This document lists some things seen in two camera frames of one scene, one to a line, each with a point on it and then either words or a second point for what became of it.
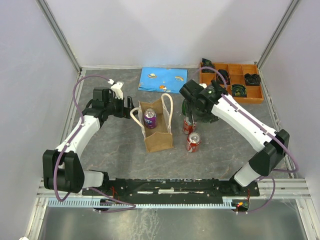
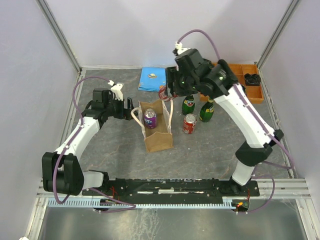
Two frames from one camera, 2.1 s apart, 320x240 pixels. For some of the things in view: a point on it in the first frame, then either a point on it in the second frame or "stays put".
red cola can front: [193, 142] → [162, 91]
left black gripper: [125, 112] stays put
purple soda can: [150, 118] stays put
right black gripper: [192, 105] → [172, 78]
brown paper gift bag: [160, 137] stays put
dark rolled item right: [252, 79] stays put
